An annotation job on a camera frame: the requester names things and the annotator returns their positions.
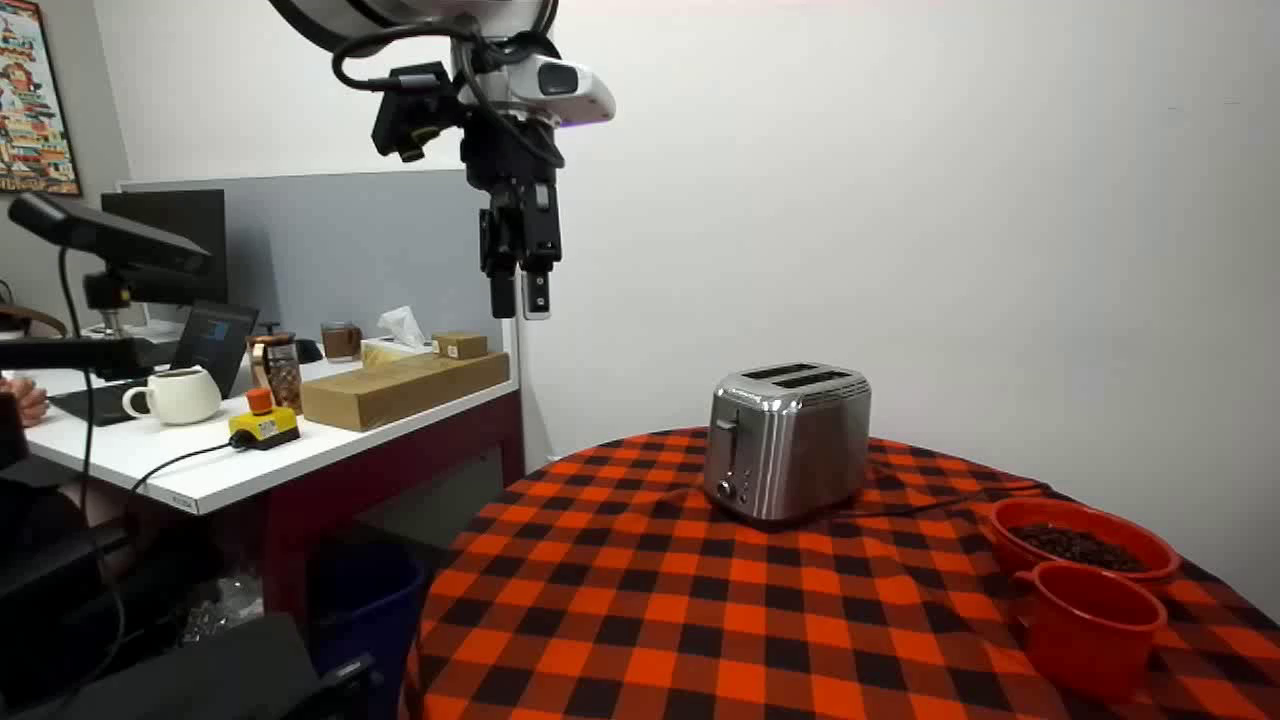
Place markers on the white teapot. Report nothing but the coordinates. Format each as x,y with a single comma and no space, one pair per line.
175,399

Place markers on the wall picture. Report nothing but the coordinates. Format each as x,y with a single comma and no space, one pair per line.
33,129

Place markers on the small cardboard box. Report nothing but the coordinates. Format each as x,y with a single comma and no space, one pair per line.
461,347

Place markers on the red bowl with coffee beans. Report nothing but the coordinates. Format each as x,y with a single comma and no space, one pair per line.
1030,534

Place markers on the flat cardboard box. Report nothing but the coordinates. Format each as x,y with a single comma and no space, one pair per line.
369,399

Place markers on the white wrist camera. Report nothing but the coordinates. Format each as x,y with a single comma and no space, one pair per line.
550,89

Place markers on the white tissue box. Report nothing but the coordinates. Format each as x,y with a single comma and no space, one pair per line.
393,338

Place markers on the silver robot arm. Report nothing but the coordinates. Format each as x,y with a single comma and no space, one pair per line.
430,96

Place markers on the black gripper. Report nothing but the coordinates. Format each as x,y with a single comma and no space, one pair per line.
513,164

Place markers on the black laptop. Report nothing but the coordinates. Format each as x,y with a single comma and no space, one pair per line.
214,338

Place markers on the grey partition panel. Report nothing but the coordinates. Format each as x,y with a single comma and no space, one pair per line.
352,247

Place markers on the white desk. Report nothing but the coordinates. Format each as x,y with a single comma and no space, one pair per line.
283,502

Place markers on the black camera on stand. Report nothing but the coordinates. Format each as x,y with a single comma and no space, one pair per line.
140,261

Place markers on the stainless steel toaster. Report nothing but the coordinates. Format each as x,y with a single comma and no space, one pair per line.
787,440

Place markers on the blue waste bin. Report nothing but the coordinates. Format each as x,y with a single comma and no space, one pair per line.
364,606

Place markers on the yellow emergency stop button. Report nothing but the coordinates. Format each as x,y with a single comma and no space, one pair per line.
265,423

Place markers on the red cup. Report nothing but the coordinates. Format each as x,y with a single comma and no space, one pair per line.
1089,629

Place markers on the dark glass jar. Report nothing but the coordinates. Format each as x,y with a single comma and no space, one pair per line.
277,369

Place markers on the black computer monitor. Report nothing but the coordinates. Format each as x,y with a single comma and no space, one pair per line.
193,214

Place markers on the orange black checkered tablecloth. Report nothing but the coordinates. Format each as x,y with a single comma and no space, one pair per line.
609,588

